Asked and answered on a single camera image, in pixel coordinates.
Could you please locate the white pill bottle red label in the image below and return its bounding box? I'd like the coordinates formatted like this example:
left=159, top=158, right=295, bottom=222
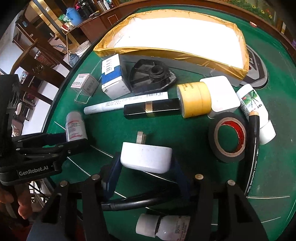
left=65, top=111, right=88, bottom=142

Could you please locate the white power adapter plug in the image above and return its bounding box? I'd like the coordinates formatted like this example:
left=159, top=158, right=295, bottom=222
left=120, top=131, right=173, bottom=174

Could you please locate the white long tube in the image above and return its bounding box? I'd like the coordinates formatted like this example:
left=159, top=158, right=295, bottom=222
left=84, top=91, right=169, bottom=115

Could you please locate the pink white medicine box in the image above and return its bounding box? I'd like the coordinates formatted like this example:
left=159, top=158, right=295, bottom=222
left=70, top=73, right=99, bottom=97

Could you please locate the blue white medicine box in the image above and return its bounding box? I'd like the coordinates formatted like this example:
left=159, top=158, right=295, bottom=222
left=101, top=54, right=130, bottom=99

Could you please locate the black electrical tape roll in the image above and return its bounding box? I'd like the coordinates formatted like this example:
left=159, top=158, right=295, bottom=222
left=209, top=112, right=246, bottom=163

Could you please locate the black gold lipstick case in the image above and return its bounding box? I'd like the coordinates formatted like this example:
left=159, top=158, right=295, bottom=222
left=123, top=98, right=181, bottom=119

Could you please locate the yellow masking tape roll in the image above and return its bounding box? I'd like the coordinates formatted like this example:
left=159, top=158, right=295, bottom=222
left=176, top=82, right=211, bottom=118

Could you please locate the white square charger block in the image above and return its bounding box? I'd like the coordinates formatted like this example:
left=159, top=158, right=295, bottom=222
left=200, top=75, right=240, bottom=119

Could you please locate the white bottle green label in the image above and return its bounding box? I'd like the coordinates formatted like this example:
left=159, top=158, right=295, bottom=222
left=236, top=84, right=276, bottom=145

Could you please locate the person's left hand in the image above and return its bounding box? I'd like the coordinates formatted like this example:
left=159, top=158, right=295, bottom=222
left=1, top=184, right=33, bottom=219

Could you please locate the wooden chair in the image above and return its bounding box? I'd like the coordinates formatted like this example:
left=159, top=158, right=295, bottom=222
left=10, top=39, right=72, bottom=105

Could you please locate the black plastic fan-shaped part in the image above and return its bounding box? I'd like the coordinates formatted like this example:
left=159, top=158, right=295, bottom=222
left=128, top=59, right=177, bottom=95

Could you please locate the wooden cabinet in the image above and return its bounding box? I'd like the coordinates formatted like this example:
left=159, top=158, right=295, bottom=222
left=66, top=1, right=140, bottom=43

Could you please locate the blue water jug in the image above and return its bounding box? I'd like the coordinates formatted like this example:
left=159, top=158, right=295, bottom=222
left=66, top=8, right=83, bottom=26

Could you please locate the gold-lined white tray box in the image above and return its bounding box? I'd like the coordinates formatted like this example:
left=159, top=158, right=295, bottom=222
left=93, top=9, right=249, bottom=80

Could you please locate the white bottle near camera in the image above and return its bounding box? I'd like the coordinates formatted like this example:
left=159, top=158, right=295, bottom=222
left=135, top=214, right=190, bottom=240

